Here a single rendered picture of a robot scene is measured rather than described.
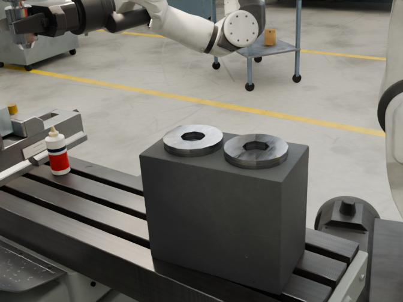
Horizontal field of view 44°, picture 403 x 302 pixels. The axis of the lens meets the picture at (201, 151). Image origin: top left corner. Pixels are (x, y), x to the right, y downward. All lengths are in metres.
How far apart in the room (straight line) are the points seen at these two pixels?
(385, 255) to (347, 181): 1.53
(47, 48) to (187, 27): 4.66
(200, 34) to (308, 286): 0.58
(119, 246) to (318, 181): 2.12
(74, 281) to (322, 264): 0.45
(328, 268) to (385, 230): 0.72
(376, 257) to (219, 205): 0.77
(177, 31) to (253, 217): 0.53
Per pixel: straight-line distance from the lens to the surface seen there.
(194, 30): 1.09
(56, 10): 0.96
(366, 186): 2.88
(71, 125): 1.25
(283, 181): 0.64
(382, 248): 1.43
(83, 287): 0.99
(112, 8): 1.04
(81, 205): 0.99
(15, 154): 1.16
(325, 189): 2.81
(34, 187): 1.10
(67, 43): 5.91
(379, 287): 1.30
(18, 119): 1.17
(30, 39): 0.97
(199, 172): 0.68
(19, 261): 1.00
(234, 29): 1.08
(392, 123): 1.07
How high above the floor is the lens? 1.40
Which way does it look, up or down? 26 degrees down
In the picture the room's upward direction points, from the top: 4 degrees counter-clockwise
